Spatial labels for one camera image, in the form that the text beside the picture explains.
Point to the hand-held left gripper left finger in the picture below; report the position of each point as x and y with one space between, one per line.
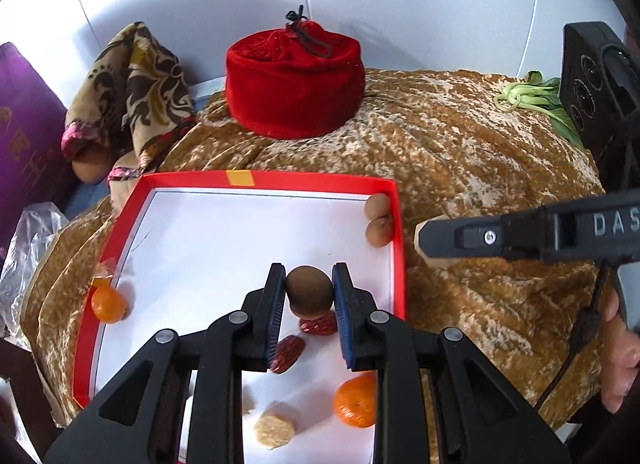
277 304

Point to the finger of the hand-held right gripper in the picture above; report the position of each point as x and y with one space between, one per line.
490 236

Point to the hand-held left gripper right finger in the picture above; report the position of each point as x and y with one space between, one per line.
341 304

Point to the wrinkled red date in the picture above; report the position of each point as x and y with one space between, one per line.
287 355
319 325

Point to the brown longan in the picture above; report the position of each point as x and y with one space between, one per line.
379 231
377 205
309 291

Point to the red box with white inside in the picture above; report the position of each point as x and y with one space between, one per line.
210 244

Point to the orange tangerine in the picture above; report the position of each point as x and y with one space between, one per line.
356 401
107 304

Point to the person's right hand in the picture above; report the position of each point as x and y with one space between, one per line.
622 359

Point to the green bok choy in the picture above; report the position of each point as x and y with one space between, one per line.
520 96

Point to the brown velvet blanket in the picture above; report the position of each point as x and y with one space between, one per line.
475 144

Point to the clear plastic bag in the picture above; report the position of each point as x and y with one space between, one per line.
30 254

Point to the brown floral patterned cloth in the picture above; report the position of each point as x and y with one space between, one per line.
140 84

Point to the purple cushion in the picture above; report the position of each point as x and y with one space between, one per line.
25 144

